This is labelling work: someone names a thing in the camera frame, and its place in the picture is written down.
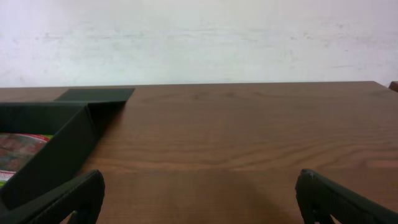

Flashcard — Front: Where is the green Haribo gummy bag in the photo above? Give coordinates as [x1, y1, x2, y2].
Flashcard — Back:
[1, 133, 53, 187]

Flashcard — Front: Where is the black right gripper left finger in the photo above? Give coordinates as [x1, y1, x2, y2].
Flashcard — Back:
[1, 170, 105, 223]

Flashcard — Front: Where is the black box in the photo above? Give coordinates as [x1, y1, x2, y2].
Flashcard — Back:
[1, 88, 134, 213]

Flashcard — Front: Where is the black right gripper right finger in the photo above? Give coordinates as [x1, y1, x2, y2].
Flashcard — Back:
[295, 169, 397, 224]

